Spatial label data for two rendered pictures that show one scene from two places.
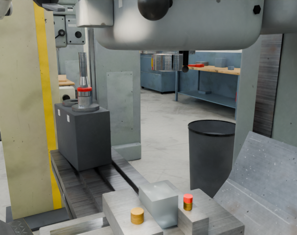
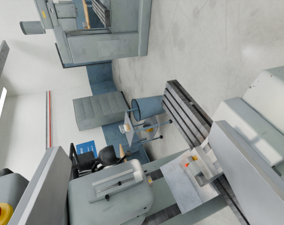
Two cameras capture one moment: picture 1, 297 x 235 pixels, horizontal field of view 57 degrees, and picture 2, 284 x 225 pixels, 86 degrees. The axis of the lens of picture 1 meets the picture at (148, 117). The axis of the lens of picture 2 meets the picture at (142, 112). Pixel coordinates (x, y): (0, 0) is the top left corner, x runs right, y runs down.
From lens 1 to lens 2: 79 cm
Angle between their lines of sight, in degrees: 97
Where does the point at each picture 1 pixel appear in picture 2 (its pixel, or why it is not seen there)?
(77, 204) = not seen: hidden behind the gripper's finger
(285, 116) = (165, 201)
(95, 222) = (218, 165)
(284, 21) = not seen: hidden behind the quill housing
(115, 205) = (204, 167)
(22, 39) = not seen: outside the picture
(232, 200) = (203, 190)
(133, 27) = (135, 161)
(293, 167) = (175, 185)
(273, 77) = (156, 214)
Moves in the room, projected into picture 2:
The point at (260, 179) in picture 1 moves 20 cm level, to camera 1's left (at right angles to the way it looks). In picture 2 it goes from (189, 191) to (208, 198)
